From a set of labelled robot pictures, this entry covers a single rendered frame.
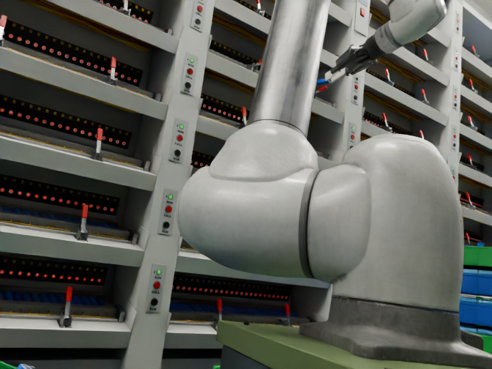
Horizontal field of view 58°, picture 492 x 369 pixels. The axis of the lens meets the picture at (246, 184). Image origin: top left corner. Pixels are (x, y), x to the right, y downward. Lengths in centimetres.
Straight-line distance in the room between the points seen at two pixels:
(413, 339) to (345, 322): 8
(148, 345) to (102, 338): 12
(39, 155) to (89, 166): 12
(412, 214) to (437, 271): 7
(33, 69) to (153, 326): 70
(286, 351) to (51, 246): 74
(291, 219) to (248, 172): 9
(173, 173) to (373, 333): 83
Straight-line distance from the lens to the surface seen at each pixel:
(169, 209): 122
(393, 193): 55
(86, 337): 118
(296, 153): 63
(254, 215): 58
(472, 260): 144
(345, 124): 172
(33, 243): 112
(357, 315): 55
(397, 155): 57
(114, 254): 117
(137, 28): 131
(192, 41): 137
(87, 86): 120
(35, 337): 115
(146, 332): 122
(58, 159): 115
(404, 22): 149
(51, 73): 119
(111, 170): 118
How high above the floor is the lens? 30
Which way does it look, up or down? 11 degrees up
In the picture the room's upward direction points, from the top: 7 degrees clockwise
